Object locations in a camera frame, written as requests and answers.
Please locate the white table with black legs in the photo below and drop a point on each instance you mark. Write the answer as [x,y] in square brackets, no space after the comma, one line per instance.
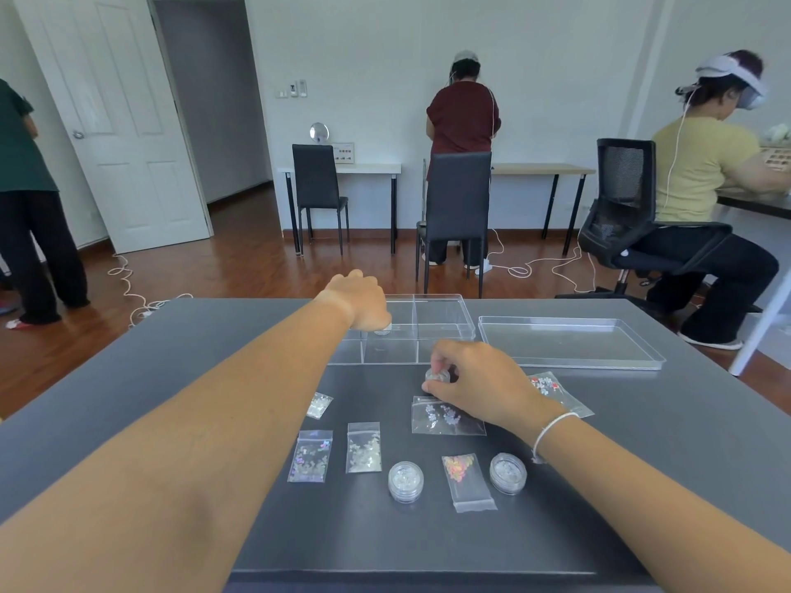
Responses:
[364,169]

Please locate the person's right fingers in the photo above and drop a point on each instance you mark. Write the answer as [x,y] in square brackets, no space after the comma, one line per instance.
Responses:
[446,358]

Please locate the person's left forearm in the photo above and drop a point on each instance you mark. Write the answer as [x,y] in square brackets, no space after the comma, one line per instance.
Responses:
[185,438]

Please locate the person's left fingers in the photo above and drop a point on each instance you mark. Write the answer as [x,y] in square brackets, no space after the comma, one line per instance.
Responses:
[378,311]

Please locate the black mesh office chair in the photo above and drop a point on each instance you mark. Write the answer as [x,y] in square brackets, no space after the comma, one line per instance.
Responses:
[624,203]

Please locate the white panel door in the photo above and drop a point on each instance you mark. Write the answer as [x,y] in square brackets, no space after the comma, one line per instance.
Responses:
[117,117]

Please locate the orange glitter zip bag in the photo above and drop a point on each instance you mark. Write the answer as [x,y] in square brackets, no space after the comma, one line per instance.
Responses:
[466,481]

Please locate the iridescent glitter zip bag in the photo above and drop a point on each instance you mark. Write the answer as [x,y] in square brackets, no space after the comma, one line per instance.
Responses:
[310,456]

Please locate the black dining chair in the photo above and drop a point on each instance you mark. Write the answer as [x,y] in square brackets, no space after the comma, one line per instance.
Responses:
[457,203]
[316,179]

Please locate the person's right hand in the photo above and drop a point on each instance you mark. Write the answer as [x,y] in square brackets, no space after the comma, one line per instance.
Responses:
[488,385]

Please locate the person's right forearm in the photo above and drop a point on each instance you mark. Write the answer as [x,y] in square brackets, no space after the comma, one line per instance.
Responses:
[593,500]

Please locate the brown compartment tray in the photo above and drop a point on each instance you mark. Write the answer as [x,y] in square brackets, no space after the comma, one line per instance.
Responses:
[777,157]

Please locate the wide silver flake zip bag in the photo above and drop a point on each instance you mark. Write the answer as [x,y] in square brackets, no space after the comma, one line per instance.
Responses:
[432,419]

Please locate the tiny clear glitter bag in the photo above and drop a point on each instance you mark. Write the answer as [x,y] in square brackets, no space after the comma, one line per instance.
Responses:
[319,405]

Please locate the person's left hand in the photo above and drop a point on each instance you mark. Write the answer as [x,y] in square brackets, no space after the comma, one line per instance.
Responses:
[355,299]

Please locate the clear plastic compartment box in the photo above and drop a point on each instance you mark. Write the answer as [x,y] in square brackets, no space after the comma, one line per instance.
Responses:
[432,327]

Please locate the round standing mirror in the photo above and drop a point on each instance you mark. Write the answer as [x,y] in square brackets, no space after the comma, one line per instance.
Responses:
[319,132]

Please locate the white flake zip bag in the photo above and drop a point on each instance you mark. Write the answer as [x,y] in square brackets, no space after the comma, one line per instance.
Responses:
[363,449]

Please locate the small clear glitter jar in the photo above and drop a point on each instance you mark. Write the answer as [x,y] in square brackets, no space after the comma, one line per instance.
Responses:
[508,474]
[406,481]
[383,330]
[437,377]

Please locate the white head-worn headset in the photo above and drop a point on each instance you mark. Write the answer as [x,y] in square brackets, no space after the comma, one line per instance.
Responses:
[466,55]
[729,70]

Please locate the dark table with white leg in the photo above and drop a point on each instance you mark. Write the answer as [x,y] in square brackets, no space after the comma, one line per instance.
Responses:
[757,203]

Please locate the red and white glitter bag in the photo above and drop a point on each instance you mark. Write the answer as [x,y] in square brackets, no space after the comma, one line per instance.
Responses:
[559,392]

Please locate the clear plastic box lid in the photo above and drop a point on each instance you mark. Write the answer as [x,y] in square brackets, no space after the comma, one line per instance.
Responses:
[568,342]

